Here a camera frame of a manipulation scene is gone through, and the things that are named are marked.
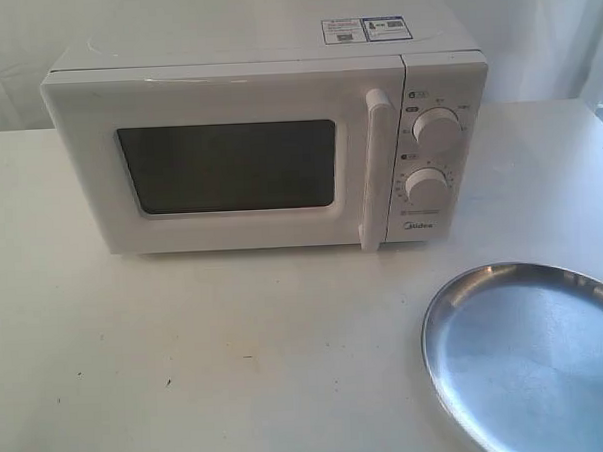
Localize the round stainless steel tray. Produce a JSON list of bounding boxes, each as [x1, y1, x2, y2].
[[420, 262, 603, 452]]

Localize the white microwave oven body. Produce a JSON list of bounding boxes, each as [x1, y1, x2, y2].
[[45, 22, 488, 244]]

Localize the lower white control knob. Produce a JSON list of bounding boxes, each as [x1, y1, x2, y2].
[[404, 167, 449, 210]]

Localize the upper white control knob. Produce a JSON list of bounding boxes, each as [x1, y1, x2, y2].
[[412, 107, 462, 151]]

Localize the blue white label sticker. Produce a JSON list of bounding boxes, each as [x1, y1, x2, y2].
[[322, 15, 413, 45]]

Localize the white microwave door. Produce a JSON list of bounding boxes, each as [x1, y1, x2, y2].
[[41, 56, 406, 255]]

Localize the white control knob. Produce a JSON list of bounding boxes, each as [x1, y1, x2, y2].
[[412, 107, 462, 151], [404, 167, 449, 210]]

